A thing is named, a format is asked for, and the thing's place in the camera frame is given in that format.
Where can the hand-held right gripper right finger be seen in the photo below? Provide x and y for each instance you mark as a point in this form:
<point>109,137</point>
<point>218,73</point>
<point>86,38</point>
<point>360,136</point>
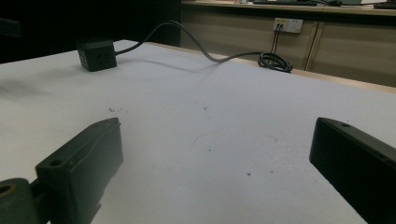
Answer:
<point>358,165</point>

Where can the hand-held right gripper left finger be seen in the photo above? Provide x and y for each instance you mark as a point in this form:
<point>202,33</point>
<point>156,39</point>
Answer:
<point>81,168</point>

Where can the black cube power socket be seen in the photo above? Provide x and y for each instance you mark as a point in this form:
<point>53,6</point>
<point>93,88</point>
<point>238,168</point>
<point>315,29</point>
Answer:
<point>96,55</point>

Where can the wooden desk with panels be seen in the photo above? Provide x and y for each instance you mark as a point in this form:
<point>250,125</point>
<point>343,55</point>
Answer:
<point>311,40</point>

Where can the white wall socket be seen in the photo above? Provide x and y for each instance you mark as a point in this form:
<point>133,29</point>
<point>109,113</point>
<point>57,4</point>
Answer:
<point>288,25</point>

